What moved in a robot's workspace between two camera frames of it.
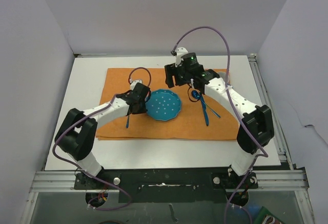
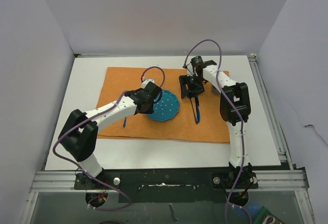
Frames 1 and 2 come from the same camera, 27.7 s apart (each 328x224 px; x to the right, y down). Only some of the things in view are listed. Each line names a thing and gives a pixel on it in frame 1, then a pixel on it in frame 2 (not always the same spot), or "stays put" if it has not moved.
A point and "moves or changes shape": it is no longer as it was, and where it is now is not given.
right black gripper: [172, 70] -> [185, 80]
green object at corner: [266, 217] stays put
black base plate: [168, 185] stays put
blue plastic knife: [205, 111] -> [198, 109]
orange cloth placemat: [201, 118] stays put
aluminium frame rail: [288, 179] stays put
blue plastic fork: [127, 122] moves or changes shape
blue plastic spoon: [197, 95] -> [193, 101]
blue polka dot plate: [164, 105] stays put
